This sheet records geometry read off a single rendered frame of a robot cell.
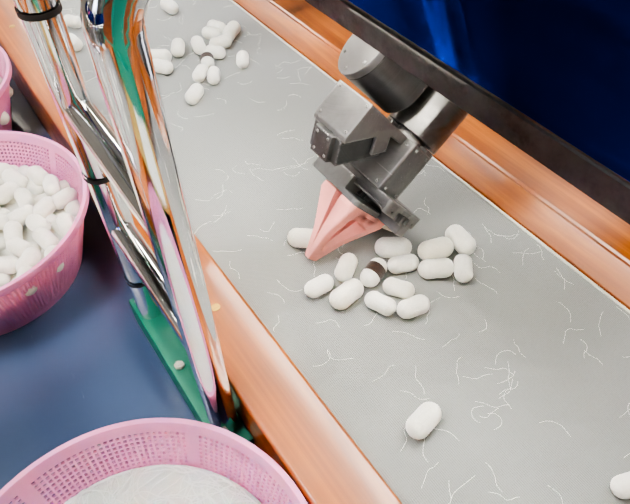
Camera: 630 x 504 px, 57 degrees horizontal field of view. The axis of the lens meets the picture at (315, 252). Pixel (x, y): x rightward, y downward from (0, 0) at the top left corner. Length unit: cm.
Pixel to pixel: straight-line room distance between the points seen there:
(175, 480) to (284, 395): 11
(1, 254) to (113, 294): 12
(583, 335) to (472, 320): 10
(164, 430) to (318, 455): 12
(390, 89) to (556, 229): 25
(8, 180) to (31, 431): 30
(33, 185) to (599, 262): 63
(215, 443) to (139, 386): 16
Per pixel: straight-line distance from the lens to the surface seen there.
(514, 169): 69
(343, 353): 53
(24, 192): 74
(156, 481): 51
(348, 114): 48
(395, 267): 58
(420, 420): 49
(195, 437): 49
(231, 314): 53
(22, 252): 68
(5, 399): 66
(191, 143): 75
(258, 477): 48
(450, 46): 28
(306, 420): 48
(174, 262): 33
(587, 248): 65
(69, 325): 68
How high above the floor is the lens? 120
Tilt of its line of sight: 50 degrees down
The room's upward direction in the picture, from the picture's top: straight up
